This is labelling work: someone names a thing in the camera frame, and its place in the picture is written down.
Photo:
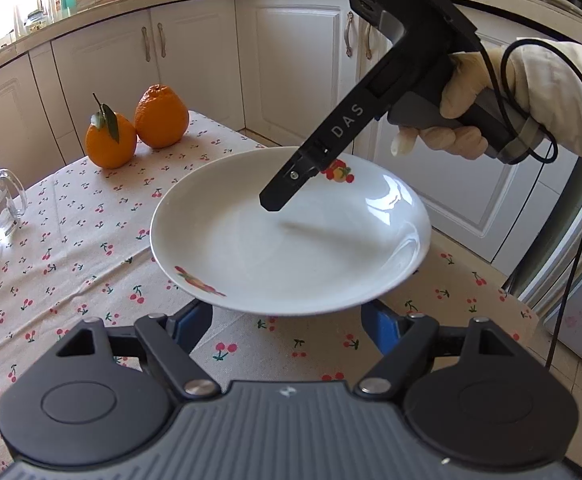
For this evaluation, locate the person's right hand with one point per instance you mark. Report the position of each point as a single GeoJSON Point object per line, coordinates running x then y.
{"type": "Point", "coordinates": [471, 75]}

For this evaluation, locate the cherry print tablecloth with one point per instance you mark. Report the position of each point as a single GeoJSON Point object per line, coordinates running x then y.
{"type": "Point", "coordinates": [71, 270]}

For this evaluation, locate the glass jar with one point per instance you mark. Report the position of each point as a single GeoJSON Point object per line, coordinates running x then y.
{"type": "Point", "coordinates": [36, 20]}

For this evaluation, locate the person's right forearm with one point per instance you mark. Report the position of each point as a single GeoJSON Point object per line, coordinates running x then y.
{"type": "Point", "coordinates": [571, 100]}

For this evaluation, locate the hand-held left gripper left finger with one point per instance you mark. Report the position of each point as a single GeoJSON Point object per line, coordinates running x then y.
{"type": "Point", "coordinates": [198, 325]}

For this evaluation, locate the orange with green leaf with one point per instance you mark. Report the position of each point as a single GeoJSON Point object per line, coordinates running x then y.
{"type": "Point", "coordinates": [108, 145]}

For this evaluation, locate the grey appliance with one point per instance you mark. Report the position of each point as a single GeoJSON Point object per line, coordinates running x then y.
{"type": "Point", "coordinates": [581, 310]}

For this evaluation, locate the bumpy orange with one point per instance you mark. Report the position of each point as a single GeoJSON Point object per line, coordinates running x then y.
{"type": "Point", "coordinates": [163, 117]}

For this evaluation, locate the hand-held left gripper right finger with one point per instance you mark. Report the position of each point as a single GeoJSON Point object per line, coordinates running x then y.
{"type": "Point", "coordinates": [378, 327]}

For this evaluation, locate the white kitchen cabinets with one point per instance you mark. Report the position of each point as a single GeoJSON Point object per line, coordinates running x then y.
{"type": "Point", "coordinates": [291, 60]}

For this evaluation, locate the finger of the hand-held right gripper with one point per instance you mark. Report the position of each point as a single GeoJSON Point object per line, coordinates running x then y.
{"type": "Point", "coordinates": [286, 185]}

